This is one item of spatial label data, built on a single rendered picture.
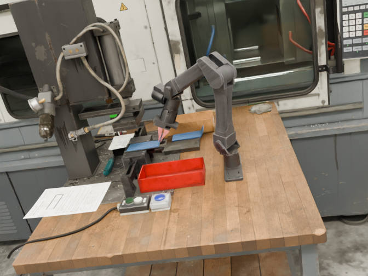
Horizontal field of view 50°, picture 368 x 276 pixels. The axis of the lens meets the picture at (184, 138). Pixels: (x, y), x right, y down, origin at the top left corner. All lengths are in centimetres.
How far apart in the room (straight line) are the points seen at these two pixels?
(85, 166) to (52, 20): 62
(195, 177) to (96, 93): 52
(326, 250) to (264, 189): 118
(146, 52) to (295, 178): 116
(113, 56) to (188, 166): 52
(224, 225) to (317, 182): 130
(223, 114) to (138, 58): 93
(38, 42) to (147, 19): 75
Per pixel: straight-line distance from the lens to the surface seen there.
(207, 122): 192
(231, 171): 155
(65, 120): 171
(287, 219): 129
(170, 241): 127
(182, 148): 178
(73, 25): 159
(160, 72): 226
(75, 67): 162
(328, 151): 242
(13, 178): 289
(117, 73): 161
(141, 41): 225
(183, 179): 150
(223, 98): 143
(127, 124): 160
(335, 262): 248
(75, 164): 179
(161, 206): 141
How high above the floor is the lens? 167
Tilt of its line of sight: 23 degrees down
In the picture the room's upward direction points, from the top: 12 degrees counter-clockwise
